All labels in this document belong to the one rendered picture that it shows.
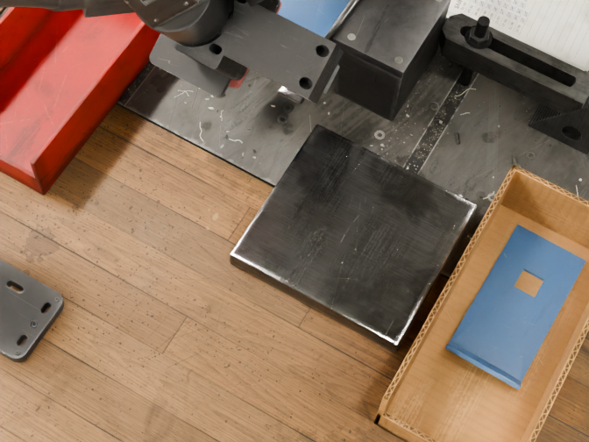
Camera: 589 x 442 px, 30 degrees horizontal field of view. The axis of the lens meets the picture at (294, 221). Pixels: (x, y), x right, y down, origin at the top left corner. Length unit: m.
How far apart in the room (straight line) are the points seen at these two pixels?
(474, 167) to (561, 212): 0.10
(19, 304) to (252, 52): 0.34
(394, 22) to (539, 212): 0.22
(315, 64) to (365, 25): 0.27
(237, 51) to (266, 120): 0.29
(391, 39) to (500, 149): 0.16
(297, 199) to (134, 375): 0.22
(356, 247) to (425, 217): 0.07
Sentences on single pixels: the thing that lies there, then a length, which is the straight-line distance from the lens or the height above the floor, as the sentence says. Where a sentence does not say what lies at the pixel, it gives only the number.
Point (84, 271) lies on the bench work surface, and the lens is 1.01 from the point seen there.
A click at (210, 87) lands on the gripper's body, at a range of 0.84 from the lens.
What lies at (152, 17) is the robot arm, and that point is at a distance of 0.71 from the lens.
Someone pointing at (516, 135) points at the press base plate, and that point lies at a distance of 1.10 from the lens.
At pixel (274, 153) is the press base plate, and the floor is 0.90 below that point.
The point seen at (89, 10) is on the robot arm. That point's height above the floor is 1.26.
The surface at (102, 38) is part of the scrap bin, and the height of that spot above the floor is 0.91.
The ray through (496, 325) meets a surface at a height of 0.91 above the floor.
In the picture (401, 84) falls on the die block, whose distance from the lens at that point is 1.03.
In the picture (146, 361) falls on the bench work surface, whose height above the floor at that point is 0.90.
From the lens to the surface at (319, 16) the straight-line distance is 1.03.
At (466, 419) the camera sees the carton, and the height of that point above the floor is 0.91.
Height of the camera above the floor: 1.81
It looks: 63 degrees down
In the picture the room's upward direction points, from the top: 5 degrees clockwise
